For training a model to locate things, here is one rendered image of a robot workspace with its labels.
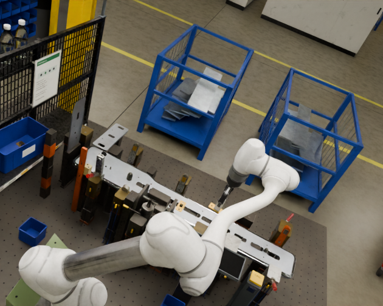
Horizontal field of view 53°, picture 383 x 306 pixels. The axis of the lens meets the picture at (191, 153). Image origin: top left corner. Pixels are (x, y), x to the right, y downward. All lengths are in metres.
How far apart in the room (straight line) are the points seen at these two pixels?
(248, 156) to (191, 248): 0.55
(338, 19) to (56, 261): 8.77
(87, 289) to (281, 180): 0.91
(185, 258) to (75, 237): 1.15
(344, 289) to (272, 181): 2.36
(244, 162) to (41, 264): 0.90
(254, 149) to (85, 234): 1.16
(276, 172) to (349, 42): 8.29
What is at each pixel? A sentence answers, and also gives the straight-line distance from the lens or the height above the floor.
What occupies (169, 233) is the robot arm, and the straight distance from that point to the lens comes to 1.20.
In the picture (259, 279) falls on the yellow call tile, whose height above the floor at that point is 1.16.
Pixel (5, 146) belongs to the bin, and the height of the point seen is 1.03.
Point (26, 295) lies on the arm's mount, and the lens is 1.83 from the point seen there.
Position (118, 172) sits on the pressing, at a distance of 2.26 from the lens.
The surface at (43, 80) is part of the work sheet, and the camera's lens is 2.35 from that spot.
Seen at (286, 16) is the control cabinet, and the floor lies 0.26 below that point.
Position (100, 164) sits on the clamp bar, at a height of 1.16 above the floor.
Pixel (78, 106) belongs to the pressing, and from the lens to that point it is 2.18.
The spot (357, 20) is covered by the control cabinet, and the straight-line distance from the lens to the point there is 9.69.
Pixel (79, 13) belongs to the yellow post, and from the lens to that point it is 2.51.
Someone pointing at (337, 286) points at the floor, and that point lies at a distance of 3.84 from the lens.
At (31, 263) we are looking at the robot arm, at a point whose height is 1.20.
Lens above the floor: 2.54
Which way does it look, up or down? 37 degrees down
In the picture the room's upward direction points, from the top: 22 degrees clockwise
